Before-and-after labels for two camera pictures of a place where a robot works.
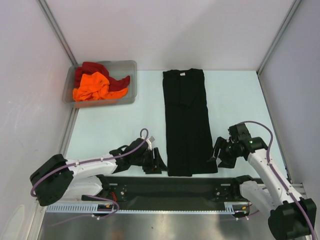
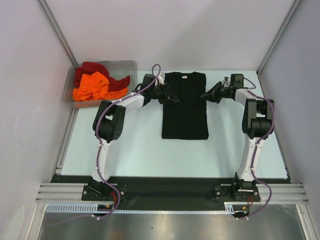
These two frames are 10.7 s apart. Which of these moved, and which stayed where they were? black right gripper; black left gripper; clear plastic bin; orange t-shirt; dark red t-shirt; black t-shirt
Moved: black left gripper; black right gripper; black t-shirt
Stayed: dark red t-shirt; orange t-shirt; clear plastic bin
